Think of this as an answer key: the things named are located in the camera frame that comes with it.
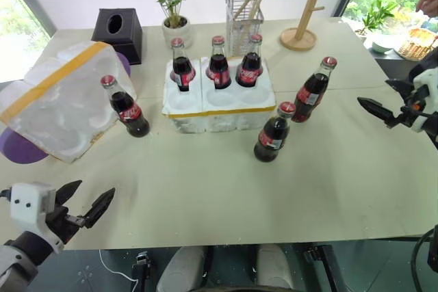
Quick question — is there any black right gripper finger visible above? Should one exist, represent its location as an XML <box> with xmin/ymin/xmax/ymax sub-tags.
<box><xmin>357</xmin><ymin>96</ymin><xmax>400</xmax><ymax>129</ymax></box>
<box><xmin>385</xmin><ymin>79</ymin><xmax>412</xmax><ymax>102</ymax></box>

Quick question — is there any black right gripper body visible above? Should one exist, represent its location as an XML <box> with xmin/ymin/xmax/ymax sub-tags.
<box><xmin>393</xmin><ymin>84</ymin><xmax>430</xmax><ymax>127</ymax></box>

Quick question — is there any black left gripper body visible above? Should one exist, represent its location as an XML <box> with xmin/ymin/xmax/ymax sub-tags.
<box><xmin>44</xmin><ymin>202</ymin><xmax>88</xmax><ymax>247</ymax></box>

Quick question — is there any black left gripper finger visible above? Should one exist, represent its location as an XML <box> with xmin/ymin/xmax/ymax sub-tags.
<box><xmin>55</xmin><ymin>179</ymin><xmax>83</xmax><ymax>209</ymax></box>
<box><xmin>83</xmin><ymin>187</ymin><xmax>116</xmax><ymax>230</ymax></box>

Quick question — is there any glass cola bottle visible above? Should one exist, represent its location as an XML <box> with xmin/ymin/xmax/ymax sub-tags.
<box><xmin>170</xmin><ymin>37</ymin><xmax>196</xmax><ymax>92</ymax></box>
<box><xmin>101</xmin><ymin>75</ymin><xmax>151</xmax><ymax>138</ymax></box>
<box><xmin>253</xmin><ymin>101</ymin><xmax>297</xmax><ymax>163</ymax></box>
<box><xmin>235</xmin><ymin>34</ymin><xmax>264</xmax><ymax>88</ymax></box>
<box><xmin>292</xmin><ymin>55</ymin><xmax>339</xmax><ymax>124</ymax></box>
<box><xmin>205</xmin><ymin>35</ymin><xmax>233</xmax><ymax>90</ymax></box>

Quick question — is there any white foam lid yellow tape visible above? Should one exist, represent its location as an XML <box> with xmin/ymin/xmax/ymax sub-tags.
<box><xmin>0</xmin><ymin>41</ymin><xmax>138</xmax><ymax>163</ymax></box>

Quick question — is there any white foam bottle tray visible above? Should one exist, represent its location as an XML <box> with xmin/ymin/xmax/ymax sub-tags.
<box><xmin>162</xmin><ymin>55</ymin><xmax>277</xmax><ymax>134</ymax></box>

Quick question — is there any black tissue box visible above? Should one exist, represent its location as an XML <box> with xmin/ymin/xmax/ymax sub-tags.
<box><xmin>90</xmin><ymin>8</ymin><xmax>143</xmax><ymax>66</ymax></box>

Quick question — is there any bystander bare hand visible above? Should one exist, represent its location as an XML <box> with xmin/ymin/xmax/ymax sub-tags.
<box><xmin>415</xmin><ymin>0</ymin><xmax>438</xmax><ymax>18</ymax></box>

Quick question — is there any wicker basket with bread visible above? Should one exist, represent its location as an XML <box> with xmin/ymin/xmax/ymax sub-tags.
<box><xmin>398</xmin><ymin>26</ymin><xmax>438</xmax><ymax>61</ymax></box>

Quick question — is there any purple plate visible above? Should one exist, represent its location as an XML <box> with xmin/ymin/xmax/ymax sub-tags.
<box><xmin>0</xmin><ymin>51</ymin><xmax>133</xmax><ymax>165</ymax></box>

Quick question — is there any black table clamp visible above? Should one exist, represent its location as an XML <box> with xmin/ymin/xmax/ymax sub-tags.
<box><xmin>302</xmin><ymin>245</ymin><xmax>324</xmax><ymax>266</ymax></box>
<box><xmin>131</xmin><ymin>251</ymin><xmax>153</xmax><ymax>284</ymax></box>

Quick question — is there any small green potted plant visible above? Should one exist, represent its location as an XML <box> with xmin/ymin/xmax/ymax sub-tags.
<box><xmin>355</xmin><ymin>0</ymin><xmax>398</xmax><ymax>38</ymax></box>

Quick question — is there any white rounded cover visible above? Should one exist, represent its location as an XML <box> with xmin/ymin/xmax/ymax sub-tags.
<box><xmin>156</xmin><ymin>245</ymin><xmax>207</xmax><ymax>292</ymax></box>
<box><xmin>255</xmin><ymin>243</ymin><xmax>296</xmax><ymax>289</ymax></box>

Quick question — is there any wooden mug tree stand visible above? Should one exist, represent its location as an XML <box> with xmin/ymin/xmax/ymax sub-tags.
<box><xmin>280</xmin><ymin>0</ymin><xmax>344</xmax><ymax>52</ymax></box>

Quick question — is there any metal mesh utensil holder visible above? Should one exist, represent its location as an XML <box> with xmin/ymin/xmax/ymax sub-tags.
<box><xmin>225</xmin><ymin>0</ymin><xmax>266</xmax><ymax>59</ymax></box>

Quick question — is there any black table leg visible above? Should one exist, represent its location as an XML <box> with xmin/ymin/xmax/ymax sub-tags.
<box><xmin>319</xmin><ymin>243</ymin><xmax>346</xmax><ymax>292</ymax></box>

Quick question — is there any potted green plant white pot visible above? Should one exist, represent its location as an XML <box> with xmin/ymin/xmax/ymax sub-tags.
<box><xmin>129</xmin><ymin>0</ymin><xmax>194</xmax><ymax>49</ymax></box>

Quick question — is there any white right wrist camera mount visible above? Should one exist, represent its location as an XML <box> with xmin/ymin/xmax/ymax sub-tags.
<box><xmin>410</xmin><ymin>67</ymin><xmax>438</xmax><ymax>133</ymax></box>

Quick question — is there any thin white cable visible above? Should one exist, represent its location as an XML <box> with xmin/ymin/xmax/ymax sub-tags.
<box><xmin>99</xmin><ymin>248</ymin><xmax>140</xmax><ymax>292</ymax></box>

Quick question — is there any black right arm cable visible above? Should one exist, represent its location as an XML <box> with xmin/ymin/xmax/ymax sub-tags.
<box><xmin>409</xmin><ymin>223</ymin><xmax>438</xmax><ymax>292</ymax></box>

